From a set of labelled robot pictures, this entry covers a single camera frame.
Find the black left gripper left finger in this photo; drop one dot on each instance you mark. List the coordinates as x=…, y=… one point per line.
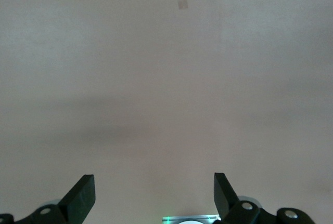
x=78, y=200

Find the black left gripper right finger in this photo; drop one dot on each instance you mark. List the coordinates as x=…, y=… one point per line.
x=226, y=200

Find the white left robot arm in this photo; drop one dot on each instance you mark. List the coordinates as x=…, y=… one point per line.
x=187, y=222

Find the small square tape mark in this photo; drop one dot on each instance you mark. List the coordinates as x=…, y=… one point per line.
x=182, y=2

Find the left arm silver base plate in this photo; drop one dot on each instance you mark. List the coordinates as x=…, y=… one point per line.
x=173, y=219

